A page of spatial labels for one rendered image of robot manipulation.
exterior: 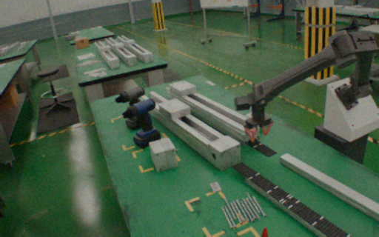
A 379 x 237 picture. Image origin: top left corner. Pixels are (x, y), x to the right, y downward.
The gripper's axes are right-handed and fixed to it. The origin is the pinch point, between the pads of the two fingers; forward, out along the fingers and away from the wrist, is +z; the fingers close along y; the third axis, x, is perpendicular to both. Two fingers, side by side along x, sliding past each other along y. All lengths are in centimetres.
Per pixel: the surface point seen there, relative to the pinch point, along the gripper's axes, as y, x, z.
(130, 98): 39, -56, -14
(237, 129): 5.3, -8.3, -2.6
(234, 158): 17.6, 4.7, 1.1
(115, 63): 9, -206, -2
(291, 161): 1.2, 20.9, 2.1
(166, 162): 41.4, -10.4, 0.8
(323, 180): 1.1, 36.8, 2.2
